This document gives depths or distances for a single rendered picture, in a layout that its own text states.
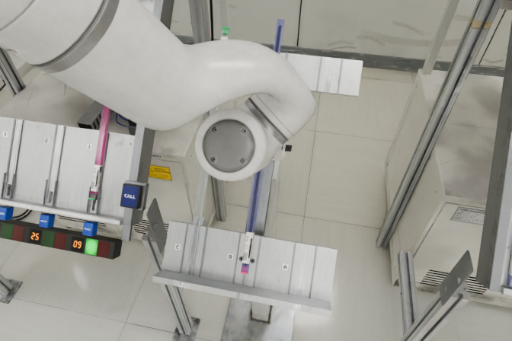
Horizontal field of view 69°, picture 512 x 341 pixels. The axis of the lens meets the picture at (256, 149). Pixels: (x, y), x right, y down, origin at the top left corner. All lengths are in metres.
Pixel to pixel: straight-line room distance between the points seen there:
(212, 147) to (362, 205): 1.47
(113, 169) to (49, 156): 0.16
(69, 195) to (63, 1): 0.73
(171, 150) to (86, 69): 0.89
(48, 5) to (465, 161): 1.16
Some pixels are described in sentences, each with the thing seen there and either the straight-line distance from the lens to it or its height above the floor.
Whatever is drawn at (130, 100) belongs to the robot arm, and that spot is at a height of 1.24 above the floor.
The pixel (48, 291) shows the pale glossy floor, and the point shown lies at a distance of 1.76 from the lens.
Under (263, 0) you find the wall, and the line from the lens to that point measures 2.61.
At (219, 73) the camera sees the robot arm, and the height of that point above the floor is 1.23.
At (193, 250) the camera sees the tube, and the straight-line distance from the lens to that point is 0.77.
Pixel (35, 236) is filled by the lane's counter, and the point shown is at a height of 0.66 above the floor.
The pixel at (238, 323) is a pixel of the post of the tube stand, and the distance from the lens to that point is 1.51.
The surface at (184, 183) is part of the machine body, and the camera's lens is 1.24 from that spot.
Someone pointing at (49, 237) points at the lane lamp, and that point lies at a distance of 1.02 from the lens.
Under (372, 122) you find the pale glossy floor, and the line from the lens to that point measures 2.29.
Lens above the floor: 1.43
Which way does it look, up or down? 45 degrees down
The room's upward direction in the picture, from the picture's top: straight up
